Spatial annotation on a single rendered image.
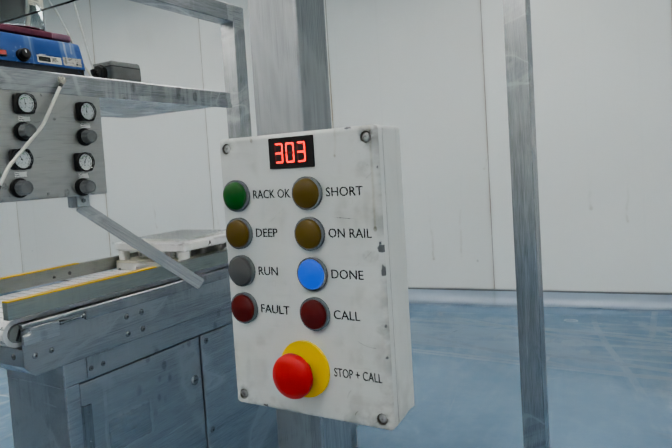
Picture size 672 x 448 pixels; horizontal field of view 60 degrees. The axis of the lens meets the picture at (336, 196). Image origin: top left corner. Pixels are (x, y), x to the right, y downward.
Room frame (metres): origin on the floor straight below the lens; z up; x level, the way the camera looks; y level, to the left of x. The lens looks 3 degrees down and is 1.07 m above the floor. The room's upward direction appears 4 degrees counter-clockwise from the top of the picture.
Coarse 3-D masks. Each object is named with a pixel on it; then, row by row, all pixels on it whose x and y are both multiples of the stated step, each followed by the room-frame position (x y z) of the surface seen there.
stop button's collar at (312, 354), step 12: (288, 348) 0.53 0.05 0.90; (300, 348) 0.52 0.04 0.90; (312, 348) 0.51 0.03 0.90; (312, 360) 0.52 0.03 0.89; (324, 360) 0.51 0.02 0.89; (312, 372) 0.52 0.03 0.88; (324, 372) 0.51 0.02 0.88; (336, 372) 0.51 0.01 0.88; (324, 384) 0.51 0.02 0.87; (312, 396) 0.52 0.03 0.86
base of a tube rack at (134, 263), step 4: (136, 256) 1.57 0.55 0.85; (116, 260) 1.52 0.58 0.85; (120, 260) 1.51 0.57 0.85; (124, 260) 1.50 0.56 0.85; (128, 260) 1.50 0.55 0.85; (132, 260) 1.50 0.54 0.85; (136, 260) 1.49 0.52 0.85; (140, 260) 1.49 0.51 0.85; (144, 260) 1.48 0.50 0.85; (148, 260) 1.48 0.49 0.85; (152, 260) 1.47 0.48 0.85; (176, 260) 1.45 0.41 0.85; (116, 264) 1.52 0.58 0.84; (120, 264) 1.51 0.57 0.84; (124, 264) 1.50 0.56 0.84; (128, 264) 1.49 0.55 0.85; (132, 264) 1.48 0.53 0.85; (136, 264) 1.48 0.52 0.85; (140, 264) 1.47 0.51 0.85; (144, 264) 1.46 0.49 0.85; (148, 264) 1.46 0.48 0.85; (152, 264) 1.45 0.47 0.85; (156, 264) 1.44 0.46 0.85; (120, 268) 1.51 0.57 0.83; (124, 268) 1.50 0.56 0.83; (128, 268) 1.49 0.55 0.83; (132, 268) 1.49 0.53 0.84; (136, 268) 1.48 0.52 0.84; (140, 268) 1.49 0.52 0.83
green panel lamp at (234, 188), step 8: (232, 184) 0.55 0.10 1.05; (240, 184) 0.55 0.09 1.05; (224, 192) 0.56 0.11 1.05; (232, 192) 0.55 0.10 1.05; (240, 192) 0.54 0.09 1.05; (224, 200) 0.56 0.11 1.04; (232, 200) 0.55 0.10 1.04; (240, 200) 0.55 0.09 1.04; (232, 208) 0.55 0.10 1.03; (240, 208) 0.55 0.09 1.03
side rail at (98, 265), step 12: (132, 252) 1.58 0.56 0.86; (84, 264) 1.44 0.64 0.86; (96, 264) 1.47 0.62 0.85; (108, 264) 1.50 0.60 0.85; (24, 276) 1.31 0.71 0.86; (36, 276) 1.33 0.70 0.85; (48, 276) 1.36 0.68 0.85; (60, 276) 1.38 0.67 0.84; (72, 276) 1.41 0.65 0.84; (0, 288) 1.26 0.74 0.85; (12, 288) 1.28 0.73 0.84; (24, 288) 1.30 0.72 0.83
